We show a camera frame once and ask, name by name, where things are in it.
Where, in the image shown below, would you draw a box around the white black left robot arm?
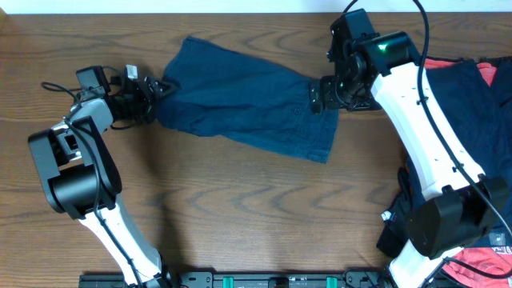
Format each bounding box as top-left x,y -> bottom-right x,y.
28,70 -> 181,287

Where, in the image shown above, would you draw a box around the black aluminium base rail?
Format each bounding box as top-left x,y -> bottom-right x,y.
78,270 -> 391,288

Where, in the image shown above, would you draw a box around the dark blue denim shorts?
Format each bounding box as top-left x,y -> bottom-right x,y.
156,37 -> 338,163

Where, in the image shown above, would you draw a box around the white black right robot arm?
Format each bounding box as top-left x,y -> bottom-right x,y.
310,30 -> 508,287

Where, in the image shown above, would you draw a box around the red orange garment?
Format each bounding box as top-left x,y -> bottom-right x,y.
442,223 -> 511,287

